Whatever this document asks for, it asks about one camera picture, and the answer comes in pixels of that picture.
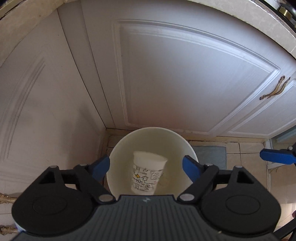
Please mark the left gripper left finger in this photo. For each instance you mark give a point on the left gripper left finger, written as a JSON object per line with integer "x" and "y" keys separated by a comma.
{"x": 90, "y": 177}

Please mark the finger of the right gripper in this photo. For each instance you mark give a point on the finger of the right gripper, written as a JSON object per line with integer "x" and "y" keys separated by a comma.
{"x": 282, "y": 156}

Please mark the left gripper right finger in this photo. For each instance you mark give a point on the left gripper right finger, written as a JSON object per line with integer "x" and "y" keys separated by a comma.
{"x": 202, "y": 177}

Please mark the white printed paper cup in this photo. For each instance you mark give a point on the white printed paper cup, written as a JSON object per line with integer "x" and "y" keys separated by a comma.
{"x": 147, "y": 171}

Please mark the white round trash bin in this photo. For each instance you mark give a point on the white round trash bin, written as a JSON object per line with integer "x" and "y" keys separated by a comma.
{"x": 159, "y": 141}

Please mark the white cabinet door right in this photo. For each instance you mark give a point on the white cabinet door right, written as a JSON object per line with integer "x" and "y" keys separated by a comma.
{"x": 265, "y": 118}

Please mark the white cabinet door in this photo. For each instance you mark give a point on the white cabinet door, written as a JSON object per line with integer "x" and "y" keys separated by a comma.
{"x": 177, "y": 64}
{"x": 47, "y": 115}
{"x": 265, "y": 118}

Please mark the white cabinet door left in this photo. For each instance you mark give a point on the white cabinet door left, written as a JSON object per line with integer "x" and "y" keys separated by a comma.
{"x": 47, "y": 115}

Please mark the white cabinet door centre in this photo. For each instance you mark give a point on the white cabinet door centre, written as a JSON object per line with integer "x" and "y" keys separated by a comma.
{"x": 177, "y": 64}

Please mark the black gas stove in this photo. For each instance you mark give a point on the black gas stove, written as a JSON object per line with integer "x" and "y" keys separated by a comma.
{"x": 285, "y": 7}

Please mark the bronze cabinet handle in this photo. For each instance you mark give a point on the bronze cabinet handle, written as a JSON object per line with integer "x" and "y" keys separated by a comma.
{"x": 275, "y": 90}
{"x": 282, "y": 87}

